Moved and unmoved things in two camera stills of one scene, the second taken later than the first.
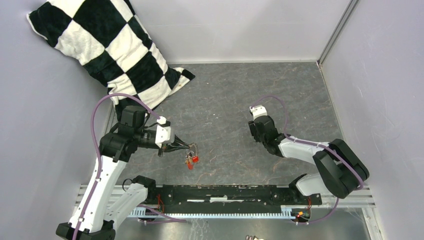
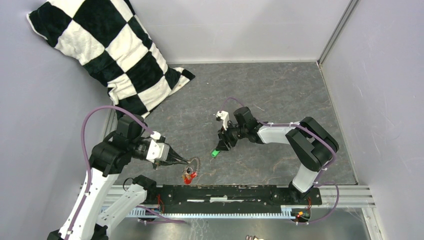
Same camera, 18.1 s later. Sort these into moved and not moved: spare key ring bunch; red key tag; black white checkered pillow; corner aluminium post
Moved: red key tag
Not moved: black white checkered pillow; spare key ring bunch; corner aluminium post
